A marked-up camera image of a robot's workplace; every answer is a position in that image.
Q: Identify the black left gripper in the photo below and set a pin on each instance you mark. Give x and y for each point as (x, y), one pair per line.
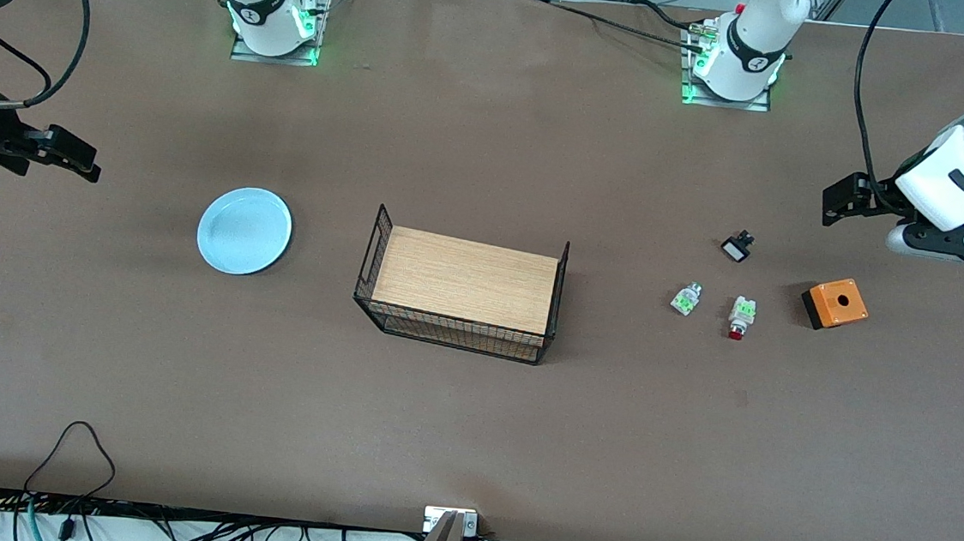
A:
(873, 201)

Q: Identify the red push button switch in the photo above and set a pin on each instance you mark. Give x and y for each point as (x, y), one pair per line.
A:
(742, 315)

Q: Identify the light blue round plate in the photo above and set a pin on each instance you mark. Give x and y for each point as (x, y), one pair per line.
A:
(244, 231)

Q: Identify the orange button enclosure box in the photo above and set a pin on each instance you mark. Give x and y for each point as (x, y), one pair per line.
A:
(839, 302)

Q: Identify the black white push button switch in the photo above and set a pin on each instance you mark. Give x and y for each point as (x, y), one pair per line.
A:
(737, 248)

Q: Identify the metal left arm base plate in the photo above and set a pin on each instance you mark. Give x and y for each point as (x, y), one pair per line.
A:
(723, 103)

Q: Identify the green push button switch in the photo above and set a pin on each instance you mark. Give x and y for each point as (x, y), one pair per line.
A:
(685, 299)

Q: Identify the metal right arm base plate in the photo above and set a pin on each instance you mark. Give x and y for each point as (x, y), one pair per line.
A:
(324, 9)

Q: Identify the silver metal bracket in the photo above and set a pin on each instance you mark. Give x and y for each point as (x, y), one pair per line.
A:
(433, 518)

